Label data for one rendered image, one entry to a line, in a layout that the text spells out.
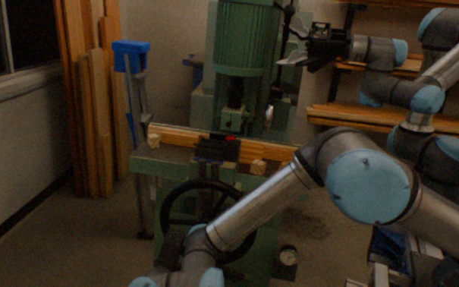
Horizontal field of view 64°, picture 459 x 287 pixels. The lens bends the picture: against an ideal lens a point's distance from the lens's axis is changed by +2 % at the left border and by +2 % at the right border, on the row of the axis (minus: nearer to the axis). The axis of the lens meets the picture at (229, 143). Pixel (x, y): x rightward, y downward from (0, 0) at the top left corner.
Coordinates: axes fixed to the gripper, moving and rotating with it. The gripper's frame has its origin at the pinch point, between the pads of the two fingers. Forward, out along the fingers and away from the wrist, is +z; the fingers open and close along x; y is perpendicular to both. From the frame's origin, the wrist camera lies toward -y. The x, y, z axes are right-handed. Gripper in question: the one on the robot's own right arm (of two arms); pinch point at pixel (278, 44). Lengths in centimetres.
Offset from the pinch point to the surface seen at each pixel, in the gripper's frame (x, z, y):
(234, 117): 14.2, 11.2, -22.1
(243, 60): 3.1, 9.8, -5.4
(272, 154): 20.0, -3.9, -34.4
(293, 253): 52, -15, -38
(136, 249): 48, 65, -134
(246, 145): 21.9, 5.4, -26.4
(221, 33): -3.2, 18.1, -1.8
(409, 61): -137, -104, -153
